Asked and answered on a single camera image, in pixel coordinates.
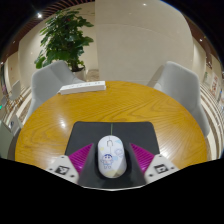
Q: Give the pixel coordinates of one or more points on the grey shell chair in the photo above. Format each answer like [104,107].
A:
[183,86]
[46,83]

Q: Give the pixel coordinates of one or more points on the white power strip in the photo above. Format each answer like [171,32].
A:
[81,87]

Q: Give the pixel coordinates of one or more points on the small grey chair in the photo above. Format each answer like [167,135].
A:
[15,90]

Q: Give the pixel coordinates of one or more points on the black mouse pad green lines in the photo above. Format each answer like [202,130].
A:
[133,131]

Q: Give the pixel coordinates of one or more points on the white cartoon-print computer mouse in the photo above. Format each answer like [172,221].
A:
[111,158]

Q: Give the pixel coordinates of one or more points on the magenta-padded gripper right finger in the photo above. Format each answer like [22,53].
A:
[145,158]

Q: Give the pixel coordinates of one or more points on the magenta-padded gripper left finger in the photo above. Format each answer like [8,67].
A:
[78,158]

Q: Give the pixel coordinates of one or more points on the potted green leafy plant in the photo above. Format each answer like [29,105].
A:
[63,36]

